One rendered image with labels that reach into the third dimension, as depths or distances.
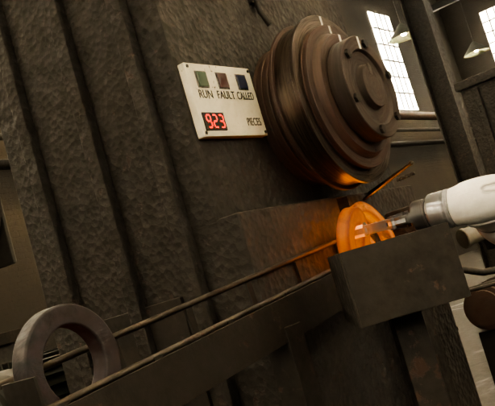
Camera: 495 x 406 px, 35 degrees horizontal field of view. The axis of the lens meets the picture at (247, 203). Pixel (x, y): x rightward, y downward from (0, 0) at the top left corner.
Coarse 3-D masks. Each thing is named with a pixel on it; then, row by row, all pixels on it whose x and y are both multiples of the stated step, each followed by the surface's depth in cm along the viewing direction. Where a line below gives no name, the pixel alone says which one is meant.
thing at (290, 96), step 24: (312, 24) 207; (288, 48) 197; (288, 72) 194; (288, 96) 193; (288, 120) 194; (312, 120) 192; (312, 144) 194; (336, 168) 198; (360, 168) 205; (384, 168) 216
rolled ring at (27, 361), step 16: (64, 304) 119; (32, 320) 116; (48, 320) 116; (64, 320) 118; (80, 320) 121; (96, 320) 123; (32, 336) 113; (48, 336) 115; (80, 336) 124; (96, 336) 122; (112, 336) 125; (16, 352) 113; (32, 352) 112; (96, 352) 123; (112, 352) 124; (16, 368) 112; (32, 368) 111; (96, 368) 123; (112, 368) 123; (48, 384) 113; (48, 400) 112
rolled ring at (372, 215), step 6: (354, 204) 211; (360, 204) 213; (366, 204) 215; (366, 210) 213; (372, 210) 216; (366, 216) 216; (372, 216) 216; (378, 216) 217; (378, 234) 217; (384, 234) 216; (390, 234) 215; (372, 240) 205
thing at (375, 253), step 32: (352, 256) 140; (384, 256) 140; (416, 256) 140; (448, 256) 140; (352, 288) 140; (384, 288) 140; (416, 288) 139; (448, 288) 139; (352, 320) 150; (384, 320) 139; (416, 320) 151; (416, 352) 150; (416, 384) 150
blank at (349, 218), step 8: (344, 208) 196; (352, 208) 194; (344, 216) 192; (352, 216) 192; (360, 216) 198; (344, 224) 190; (352, 224) 192; (360, 224) 197; (336, 232) 191; (344, 232) 190; (352, 232) 192; (344, 240) 189; (352, 240) 191; (360, 240) 199; (368, 240) 201; (344, 248) 190; (352, 248) 191
